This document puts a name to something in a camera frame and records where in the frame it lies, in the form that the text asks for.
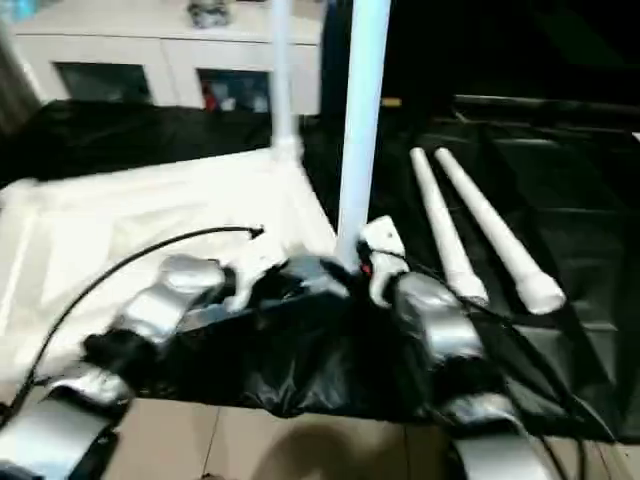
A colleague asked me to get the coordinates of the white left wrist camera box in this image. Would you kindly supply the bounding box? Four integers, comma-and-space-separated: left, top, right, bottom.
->
220, 240, 286, 311

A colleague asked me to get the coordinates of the white plastic table top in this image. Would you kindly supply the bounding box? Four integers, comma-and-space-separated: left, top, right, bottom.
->
0, 150, 341, 346

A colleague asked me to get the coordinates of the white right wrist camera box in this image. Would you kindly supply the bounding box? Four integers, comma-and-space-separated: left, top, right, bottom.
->
356, 215, 409, 306

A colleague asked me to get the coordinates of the grey curtain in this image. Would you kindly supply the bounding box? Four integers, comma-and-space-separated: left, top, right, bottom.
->
0, 30, 41, 131

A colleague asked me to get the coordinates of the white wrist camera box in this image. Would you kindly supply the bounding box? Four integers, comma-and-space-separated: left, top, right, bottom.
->
220, 240, 286, 311
356, 215, 409, 306

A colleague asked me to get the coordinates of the white plastic table leg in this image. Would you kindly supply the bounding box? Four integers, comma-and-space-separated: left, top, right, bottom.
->
410, 148, 491, 306
333, 0, 393, 266
434, 148, 567, 316
268, 0, 303, 161

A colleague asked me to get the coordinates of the dark object on cabinet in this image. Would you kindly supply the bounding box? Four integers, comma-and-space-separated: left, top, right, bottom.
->
187, 0, 233, 28

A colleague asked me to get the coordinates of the black plastic mat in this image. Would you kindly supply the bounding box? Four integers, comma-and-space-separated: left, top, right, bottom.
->
0, 98, 640, 446

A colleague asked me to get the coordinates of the long black bar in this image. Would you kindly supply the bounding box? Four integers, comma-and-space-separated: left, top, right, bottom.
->
452, 94, 640, 126

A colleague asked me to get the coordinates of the white sideboard with glass doors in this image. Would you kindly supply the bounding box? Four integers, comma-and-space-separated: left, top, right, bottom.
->
5, 0, 323, 113

